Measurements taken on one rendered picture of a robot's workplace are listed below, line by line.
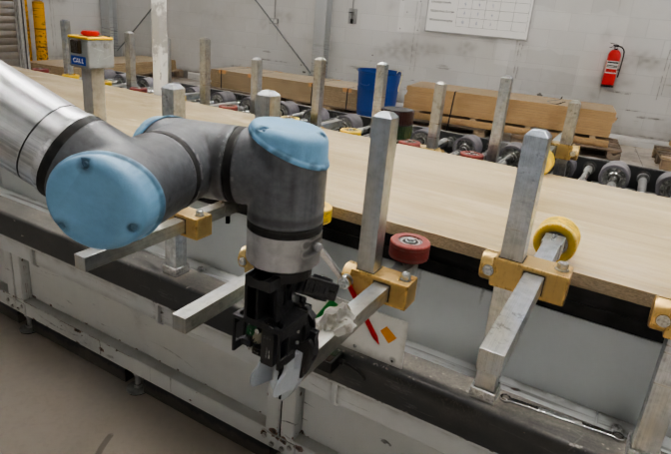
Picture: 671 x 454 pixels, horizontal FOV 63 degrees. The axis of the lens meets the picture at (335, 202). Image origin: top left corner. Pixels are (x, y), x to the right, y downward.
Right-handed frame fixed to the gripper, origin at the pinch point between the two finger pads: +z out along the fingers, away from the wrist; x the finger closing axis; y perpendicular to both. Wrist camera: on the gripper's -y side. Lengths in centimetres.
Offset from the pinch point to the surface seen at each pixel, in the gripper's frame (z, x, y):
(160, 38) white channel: -32, -160, -128
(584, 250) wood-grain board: -7, 30, -63
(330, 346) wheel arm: -2.0, 1.4, -9.5
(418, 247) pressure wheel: -8.1, 2.7, -40.0
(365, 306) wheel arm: -3.4, 1.4, -21.2
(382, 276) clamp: -4.4, -0.3, -31.1
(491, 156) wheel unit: -6, -9, -140
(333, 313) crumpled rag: -3.8, -1.6, -15.3
